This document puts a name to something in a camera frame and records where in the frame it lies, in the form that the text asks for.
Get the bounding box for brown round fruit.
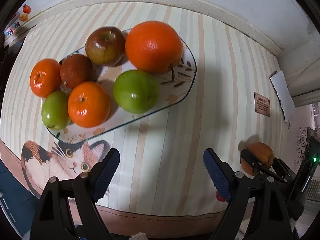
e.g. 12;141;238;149
240;142;274;176

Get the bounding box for cherry tomato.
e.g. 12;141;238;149
216;191;226;202

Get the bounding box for green apple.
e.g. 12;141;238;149
41;90;71;130
113;70;159;114

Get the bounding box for mandarin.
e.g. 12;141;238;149
29;59;61;98
68;81;111;128

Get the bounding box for small dark red fruit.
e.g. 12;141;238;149
60;54;94;89

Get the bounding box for large orange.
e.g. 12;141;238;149
125;21;183;74

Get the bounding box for dark red apple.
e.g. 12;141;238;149
85;26;126;67

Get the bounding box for blue kitchen cabinet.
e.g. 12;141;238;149
1;163;39;239

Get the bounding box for small brown label tag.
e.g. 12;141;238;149
254;92;271;118

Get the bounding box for white folded paper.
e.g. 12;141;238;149
270;70;296;122

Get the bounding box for colourful wall sticker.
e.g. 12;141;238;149
4;4;31;38

